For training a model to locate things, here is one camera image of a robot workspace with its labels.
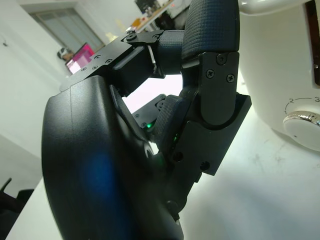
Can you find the cream white two-slot toaster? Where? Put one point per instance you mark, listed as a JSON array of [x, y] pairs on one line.
[[275, 50]]

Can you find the chrome toaster dial knob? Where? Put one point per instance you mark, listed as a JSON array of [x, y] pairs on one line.
[[297, 127]]

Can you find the window with grey frame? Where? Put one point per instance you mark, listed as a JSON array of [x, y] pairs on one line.
[[67, 27]]

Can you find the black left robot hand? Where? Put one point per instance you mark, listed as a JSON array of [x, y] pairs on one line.
[[100, 162]]

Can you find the monitor with pink screen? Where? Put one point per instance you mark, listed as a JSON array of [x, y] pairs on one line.
[[80, 58]]

